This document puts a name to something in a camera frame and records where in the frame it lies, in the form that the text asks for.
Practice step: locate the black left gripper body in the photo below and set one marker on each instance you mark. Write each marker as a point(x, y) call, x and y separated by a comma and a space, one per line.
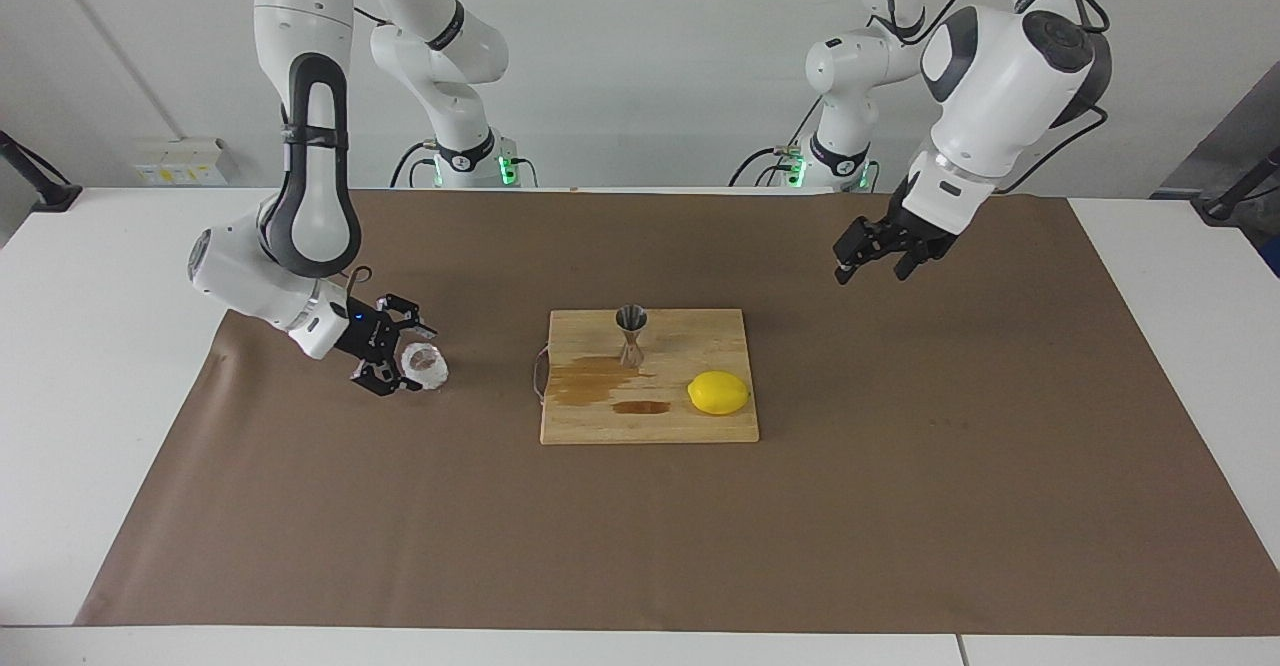
point(905, 226)

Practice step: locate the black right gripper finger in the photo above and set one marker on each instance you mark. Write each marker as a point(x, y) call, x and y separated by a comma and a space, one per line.
point(405, 311)
point(380, 381)

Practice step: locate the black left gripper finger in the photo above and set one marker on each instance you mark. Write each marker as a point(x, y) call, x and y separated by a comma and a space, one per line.
point(922, 254)
point(860, 241)

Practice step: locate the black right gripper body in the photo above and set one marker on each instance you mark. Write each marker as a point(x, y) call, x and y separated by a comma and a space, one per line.
point(365, 336)

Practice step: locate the small clear glass cup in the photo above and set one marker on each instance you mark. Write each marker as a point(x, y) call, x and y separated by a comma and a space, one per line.
point(428, 366)

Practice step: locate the steel jigger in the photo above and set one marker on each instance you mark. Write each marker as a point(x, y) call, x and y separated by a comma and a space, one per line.
point(631, 321)

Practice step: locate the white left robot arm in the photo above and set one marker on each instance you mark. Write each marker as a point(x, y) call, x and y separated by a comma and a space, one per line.
point(1000, 76)

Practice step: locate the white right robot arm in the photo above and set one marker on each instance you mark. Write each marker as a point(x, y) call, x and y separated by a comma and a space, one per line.
point(310, 6)

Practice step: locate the wooden cutting board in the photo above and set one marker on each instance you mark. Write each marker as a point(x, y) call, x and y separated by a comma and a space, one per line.
point(700, 336)

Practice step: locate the yellow lemon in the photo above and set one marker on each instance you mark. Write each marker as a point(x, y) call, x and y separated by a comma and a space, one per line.
point(718, 393)

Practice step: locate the brown paper table mat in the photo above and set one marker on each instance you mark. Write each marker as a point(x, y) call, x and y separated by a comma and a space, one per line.
point(900, 546)

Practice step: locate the black stand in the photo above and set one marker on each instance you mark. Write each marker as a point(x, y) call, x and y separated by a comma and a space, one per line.
point(55, 196)
point(1225, 208)

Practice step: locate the dark grey partition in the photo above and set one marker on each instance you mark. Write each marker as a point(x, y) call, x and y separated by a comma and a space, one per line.
point(1230, 146)

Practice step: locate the blue object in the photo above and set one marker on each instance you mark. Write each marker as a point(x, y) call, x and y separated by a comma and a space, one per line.
point(1274, 254)

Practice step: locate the white wall outlet strip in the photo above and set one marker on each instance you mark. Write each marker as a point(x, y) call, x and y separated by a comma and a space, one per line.
point(185, 161)

